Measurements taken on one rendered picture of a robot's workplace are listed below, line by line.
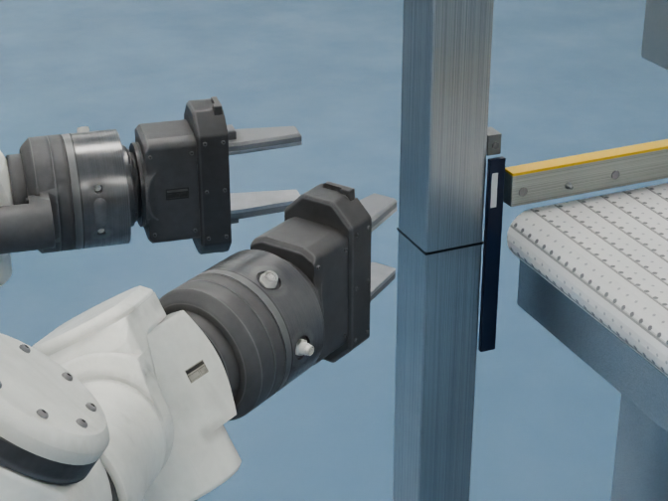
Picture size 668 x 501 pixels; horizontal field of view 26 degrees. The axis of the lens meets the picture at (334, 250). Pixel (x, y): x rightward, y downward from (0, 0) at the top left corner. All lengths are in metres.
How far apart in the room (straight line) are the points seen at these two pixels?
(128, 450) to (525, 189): 0.74
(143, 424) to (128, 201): 0.39
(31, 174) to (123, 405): 0.39
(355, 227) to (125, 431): 0.30
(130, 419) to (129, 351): 0.06
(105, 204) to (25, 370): 0.49
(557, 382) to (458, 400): 1.43
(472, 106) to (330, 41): 3.52
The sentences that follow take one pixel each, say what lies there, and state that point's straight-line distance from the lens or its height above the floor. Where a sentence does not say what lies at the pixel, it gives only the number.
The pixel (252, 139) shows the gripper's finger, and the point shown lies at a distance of 1.11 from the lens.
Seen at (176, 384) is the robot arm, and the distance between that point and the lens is 0.82.
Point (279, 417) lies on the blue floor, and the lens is 2.72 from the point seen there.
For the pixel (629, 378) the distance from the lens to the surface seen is 1.26.
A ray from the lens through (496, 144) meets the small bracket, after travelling 1.32.
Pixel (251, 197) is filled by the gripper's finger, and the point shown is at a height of 1.00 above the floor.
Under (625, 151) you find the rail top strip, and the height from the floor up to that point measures 0.95.
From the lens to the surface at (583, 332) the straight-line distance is 1.31.
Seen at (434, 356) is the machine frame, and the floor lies 0.76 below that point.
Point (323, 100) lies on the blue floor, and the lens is 4.26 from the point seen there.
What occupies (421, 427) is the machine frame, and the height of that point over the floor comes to 0.68.
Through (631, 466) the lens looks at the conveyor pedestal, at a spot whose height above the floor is 0.63.
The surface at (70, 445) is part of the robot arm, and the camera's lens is 0.56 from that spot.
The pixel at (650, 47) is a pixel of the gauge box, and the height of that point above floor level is 1.13.
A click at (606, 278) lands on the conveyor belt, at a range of 1.24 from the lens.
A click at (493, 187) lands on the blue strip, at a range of 1.33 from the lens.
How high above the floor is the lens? 1.46
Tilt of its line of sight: 26 degrees down
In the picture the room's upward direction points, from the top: straight up
